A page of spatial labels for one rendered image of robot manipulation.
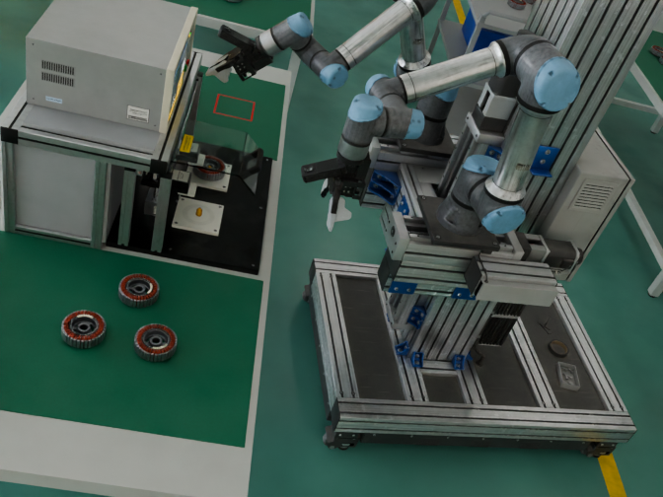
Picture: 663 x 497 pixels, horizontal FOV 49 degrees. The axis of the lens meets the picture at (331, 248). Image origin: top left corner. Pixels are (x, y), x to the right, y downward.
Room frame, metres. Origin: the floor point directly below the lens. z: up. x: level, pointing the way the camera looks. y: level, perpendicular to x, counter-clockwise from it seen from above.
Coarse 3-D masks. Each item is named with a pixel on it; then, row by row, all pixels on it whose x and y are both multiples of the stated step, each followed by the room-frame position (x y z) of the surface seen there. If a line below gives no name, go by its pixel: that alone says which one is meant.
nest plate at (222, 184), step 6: (192, 168) 2.07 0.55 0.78; (192, 174) 2.04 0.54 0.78; (192, 180) 2.00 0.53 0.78; (198, 180) 2.01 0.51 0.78; (204, 180) 2.02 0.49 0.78; (216, 180) 2.04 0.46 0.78; (222, 180) 2.05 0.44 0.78; (228, 180) 2.06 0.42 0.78; (204, 186) 2.00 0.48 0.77; (210, 186) 2.00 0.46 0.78; (216, 186) 2.01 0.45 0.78; (222, 186) 2.02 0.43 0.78
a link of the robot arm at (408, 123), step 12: (396, 96) 1.67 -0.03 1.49; (396, 108) 1.60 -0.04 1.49; (408, 108) 1.63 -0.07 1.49; (396, 120) 1.57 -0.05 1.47; (408, 120) 1.59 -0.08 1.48; (420, 120) 1.61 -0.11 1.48; (384, 132) 1.56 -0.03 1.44; (396, 132) 1.57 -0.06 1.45; (408, 132) 1.58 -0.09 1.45; (420, 132) 1.60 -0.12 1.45
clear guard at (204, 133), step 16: (192, 128) 1.88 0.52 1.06; (208, 128) 1.91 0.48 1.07; (224, 128) 1.93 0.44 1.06; (176, 144) 1.77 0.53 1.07; (192, 144) 1.80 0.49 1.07; (208, 144) 1.82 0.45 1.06; (224, 144) 1.85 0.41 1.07; (240, 144) 1.88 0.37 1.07; (256, 144) 1.96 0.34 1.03; (176, 160) 1.69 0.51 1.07; (192, 160) 1.72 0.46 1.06; (208, 160) 1.74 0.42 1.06; (224, 160) 1.77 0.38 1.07; (240, 160) 1.80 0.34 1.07; (256, 160) 1.89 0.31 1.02; (240, 176) 1.72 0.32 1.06; (256, 176) 1.82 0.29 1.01
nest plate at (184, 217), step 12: (180, 204) 1.85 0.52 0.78; (192, 204) 1.87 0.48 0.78; (204, 204) 1.89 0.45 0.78; (216, 204) 1.92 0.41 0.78; (180, 216) 1.80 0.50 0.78; (192, 216) 1.82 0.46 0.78; (204, 216) 1.84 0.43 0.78; (216, 216) 1.86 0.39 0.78; (180, 228) 1.75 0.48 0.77; (192, 228) 1.76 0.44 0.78; (204, 228) 1.78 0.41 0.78; (216, 228) 1.80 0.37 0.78
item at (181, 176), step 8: (152, 176) 1.80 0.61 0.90; (160, 176) 1.81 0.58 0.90; (176, 176) 1.81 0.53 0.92; (184, 176) 1.83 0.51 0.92; (144, 184) 1.76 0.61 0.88; (152, 184) 1.77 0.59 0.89; (176, 184) 1.79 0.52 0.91; (184, 184) 1.79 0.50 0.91; (192, 184) 1.85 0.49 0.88; (184, 192) 1.79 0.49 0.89; (192, 192) 1.81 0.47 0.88
